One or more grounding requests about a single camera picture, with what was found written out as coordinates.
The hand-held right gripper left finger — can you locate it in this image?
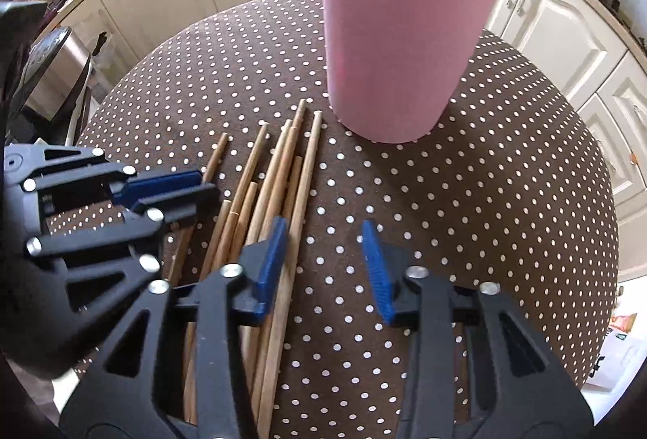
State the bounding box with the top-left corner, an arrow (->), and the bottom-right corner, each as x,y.
59,217 -> 290,439

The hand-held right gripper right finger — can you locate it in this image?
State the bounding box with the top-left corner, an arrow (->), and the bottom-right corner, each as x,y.
361,219 -> 594,439

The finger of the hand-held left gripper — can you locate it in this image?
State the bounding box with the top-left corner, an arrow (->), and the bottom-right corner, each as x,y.
25,184 -> 219,313
5,146 -> 204,208

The pile of wooden chopsticks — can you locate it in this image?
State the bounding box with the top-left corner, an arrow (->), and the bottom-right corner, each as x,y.
164,98 -> 324,439

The pink sleeved white cup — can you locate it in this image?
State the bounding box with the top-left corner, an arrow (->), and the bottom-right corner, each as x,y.
318,0 -> 506,144

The stainless steel trash can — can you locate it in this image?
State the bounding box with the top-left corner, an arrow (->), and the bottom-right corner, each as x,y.
10,27 -> 94,121

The white plastic bag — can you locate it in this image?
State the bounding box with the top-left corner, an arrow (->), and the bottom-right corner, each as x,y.
581,287 -> 647,399

